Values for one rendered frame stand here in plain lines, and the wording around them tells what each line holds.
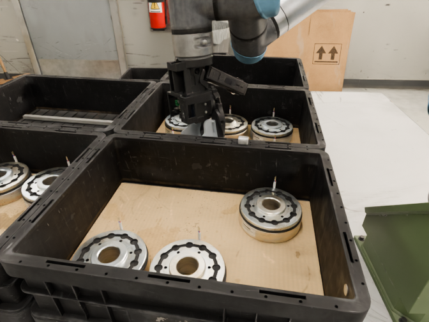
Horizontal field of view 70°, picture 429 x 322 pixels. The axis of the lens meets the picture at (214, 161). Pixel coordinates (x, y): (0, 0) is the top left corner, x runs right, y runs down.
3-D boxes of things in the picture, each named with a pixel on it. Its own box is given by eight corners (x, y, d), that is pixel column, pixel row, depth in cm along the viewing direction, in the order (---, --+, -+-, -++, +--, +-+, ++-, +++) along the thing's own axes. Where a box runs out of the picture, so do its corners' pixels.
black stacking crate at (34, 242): (314, 202, 59) (326, 153, 53) (343, 373, 35) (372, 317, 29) (120, 183, 64) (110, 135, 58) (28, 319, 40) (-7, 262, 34)
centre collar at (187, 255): (210, 257, 42) (210, 254, 42) (199, 288, 38) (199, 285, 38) (176, 250, 43) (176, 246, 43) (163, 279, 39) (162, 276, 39)
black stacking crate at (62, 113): (161, 121, 89) (157, 83, 83) (119, 182, 65) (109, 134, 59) (37, 112, 94) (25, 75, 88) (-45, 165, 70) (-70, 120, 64)
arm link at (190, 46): (197, 29, 61) (222, 30, 55) (200, 53, 63) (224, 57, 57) (164, 34, 57) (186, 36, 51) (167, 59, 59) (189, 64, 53)
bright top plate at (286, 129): (292, 120, 79) (292, 118, 79) (292, 138, 71) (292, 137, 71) (253, 116, 81) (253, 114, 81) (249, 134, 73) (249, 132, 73)
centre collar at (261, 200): (286, 199, 52) (287, 197, 52) (284, 219, 48) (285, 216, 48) (258, 195, 53) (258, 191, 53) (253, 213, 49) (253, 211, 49)
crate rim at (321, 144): (308, 98, 79) (309, 89, 78) (325, 161, 54) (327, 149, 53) (159, 89, 84) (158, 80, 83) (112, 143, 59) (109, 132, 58)
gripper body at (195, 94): (170, 119, 64) (161, 59, 58) (203, 109, 68) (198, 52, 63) (189, 128, 58) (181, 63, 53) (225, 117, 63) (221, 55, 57)
